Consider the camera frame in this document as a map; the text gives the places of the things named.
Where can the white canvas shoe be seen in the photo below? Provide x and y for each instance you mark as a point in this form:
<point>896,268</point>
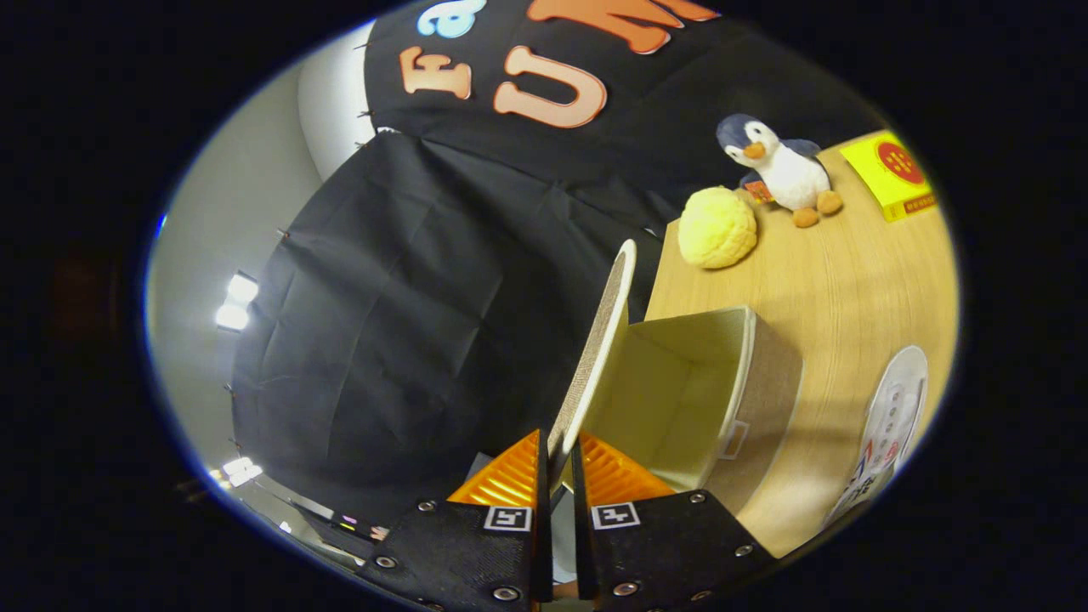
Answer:
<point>897,399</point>

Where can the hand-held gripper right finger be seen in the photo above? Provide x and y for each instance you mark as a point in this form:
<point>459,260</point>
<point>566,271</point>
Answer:
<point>582,544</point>

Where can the black backdrop cloth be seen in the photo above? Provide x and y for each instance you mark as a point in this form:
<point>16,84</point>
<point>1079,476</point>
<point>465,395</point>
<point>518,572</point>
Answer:
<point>382,340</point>

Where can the yellow book with red label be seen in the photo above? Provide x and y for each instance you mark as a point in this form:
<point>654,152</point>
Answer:
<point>892,170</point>

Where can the ceiling light panel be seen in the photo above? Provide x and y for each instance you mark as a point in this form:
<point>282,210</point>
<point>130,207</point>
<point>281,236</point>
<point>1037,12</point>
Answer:
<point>242,470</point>
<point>238,302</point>

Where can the yellow bun plush toy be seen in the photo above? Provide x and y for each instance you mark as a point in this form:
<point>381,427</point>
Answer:
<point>716,228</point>

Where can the penguin plush toy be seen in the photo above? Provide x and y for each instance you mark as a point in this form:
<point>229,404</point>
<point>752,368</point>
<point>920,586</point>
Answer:
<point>790,174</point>

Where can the brown fabric storage box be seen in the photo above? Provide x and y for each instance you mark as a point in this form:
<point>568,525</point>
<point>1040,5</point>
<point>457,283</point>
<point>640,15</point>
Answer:
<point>765,391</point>

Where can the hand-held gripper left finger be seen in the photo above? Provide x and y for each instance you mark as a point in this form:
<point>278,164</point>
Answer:
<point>542,544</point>

